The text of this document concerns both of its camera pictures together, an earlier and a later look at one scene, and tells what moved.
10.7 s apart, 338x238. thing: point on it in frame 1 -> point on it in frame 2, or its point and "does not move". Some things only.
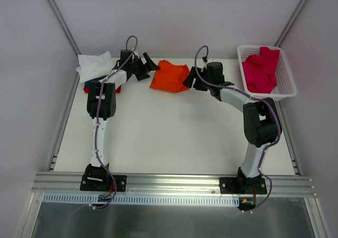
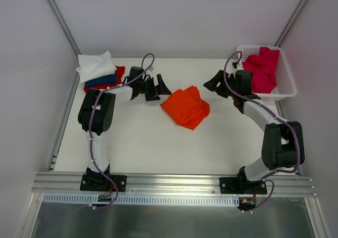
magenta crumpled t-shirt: x=260 y=70 does not move
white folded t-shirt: x=92 y=66 does not move
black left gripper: x=142 y=69 -> x=151 y=89
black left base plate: x=103 y=182 does not move
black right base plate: x=231 y=185 does not move
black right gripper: x=198 y=81 -> x=226 y=84
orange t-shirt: x=170 y=77 -> x=186 y=107
